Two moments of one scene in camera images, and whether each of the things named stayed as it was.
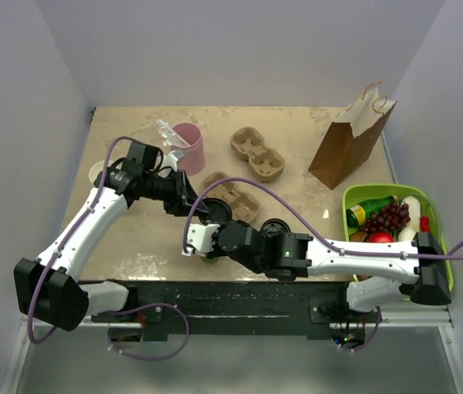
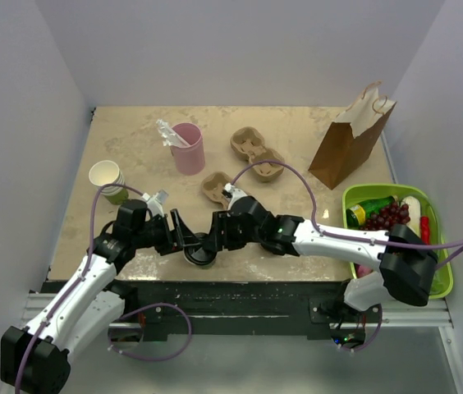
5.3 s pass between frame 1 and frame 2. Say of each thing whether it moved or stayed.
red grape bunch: stayed
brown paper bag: stayed
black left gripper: moved
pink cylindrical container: stayed
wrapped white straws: stayed
